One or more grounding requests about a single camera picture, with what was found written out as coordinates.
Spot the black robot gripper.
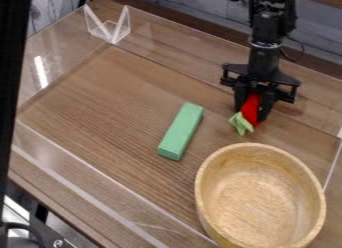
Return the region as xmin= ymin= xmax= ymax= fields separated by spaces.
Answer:
xmin=221 ymin=44 xmax=301 ymax=122

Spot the red plush strawberry toy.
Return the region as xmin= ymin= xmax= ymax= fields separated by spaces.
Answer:
xmin=229 ymin=94 xmax=261 ymax=136

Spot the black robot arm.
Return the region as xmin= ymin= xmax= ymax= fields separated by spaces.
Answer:
xmin=221 ymin=0 xmax=301 ymax=123

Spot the green rectangular block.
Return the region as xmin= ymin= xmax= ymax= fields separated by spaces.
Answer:
xmin=157 ymin=103 xmax=205 ymax=161

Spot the round wooden bowl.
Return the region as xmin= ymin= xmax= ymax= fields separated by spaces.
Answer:
xmin=194 ymin=143 xmax=326 ymax=248

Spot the clear acrylic enclosure wall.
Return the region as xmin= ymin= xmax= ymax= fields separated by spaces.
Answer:
xmin=7 ymin=4 xmax=342 ymax=248

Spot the clear acrylic corner bracket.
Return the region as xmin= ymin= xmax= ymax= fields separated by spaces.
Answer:
xmin=83 ymin=5 xmax=131 ymax=44

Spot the black vertical foreground post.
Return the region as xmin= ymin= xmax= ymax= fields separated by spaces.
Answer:
xmin=0 ymin=0 xmax=34 ymax=226

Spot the black metal table frame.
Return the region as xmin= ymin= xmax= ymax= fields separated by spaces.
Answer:
xmin=27 ymin=200 xmax=91 ymax=248

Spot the black cable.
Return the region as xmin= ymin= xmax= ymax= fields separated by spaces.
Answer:
xmin=5 ymin=221 xmax=46 ymax=248

